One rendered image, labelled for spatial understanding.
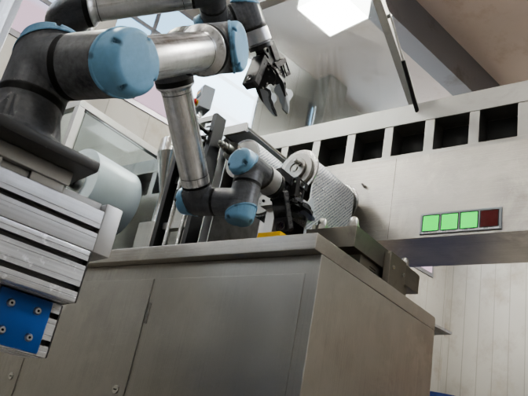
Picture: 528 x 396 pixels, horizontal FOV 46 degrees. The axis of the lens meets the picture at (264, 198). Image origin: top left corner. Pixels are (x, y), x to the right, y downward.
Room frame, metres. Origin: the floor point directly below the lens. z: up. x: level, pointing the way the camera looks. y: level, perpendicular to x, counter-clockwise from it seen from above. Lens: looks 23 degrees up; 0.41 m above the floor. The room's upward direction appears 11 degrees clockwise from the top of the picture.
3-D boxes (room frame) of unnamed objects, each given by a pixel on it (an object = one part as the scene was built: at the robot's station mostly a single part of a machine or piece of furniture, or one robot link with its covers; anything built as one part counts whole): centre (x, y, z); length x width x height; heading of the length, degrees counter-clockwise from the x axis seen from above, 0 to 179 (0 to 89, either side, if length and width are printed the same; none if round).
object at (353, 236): (1.72, -0.33, 1.00); 0.40 x 0.16 x 0.06; 139
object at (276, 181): (1.53, 0.00, 1.11); 0.08 x 0.05 x 0.08; 49
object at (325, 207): (1.77, -0.21, 1.11); 0.23 x 0.01 x 0.18; 139
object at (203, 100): (2.10, 0.31, 1.66); 0.07 x 0.07 x 0.10; 26
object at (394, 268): (1.67, -0.41, 0.97); 0.10 x 0.03 x 0.11; 139
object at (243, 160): (1.47, 0.05, 1.11); 0.11 x 0.08 x 0.09; 139
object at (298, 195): (1.59, -0.05, 1.12); 0.12 x 0.08 x 0.09; 139
